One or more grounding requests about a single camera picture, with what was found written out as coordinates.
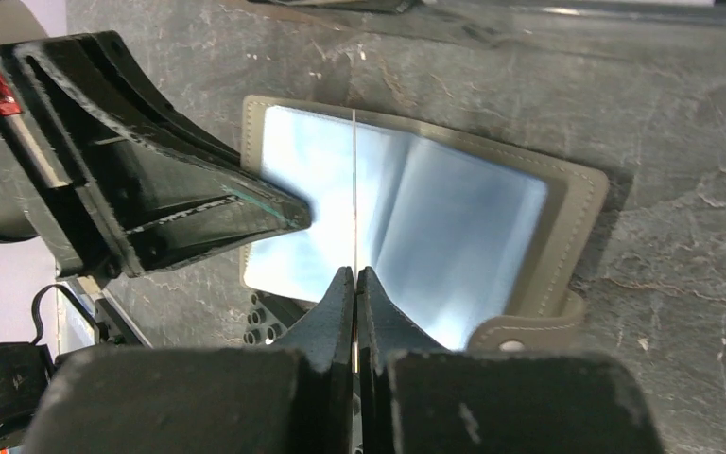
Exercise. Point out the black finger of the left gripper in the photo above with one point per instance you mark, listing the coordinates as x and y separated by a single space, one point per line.
144 188

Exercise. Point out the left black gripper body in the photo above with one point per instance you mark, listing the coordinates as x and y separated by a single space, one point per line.
39 198

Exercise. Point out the dark grey studded baseplate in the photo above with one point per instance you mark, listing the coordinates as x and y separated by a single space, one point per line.
270 317

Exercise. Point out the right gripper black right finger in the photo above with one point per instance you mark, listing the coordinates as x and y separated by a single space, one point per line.
385 332

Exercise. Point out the grey blue card holder wallet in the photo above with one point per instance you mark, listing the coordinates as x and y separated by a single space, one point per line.
475 241

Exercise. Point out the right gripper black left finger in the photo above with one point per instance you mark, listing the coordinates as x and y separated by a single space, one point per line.
324 335

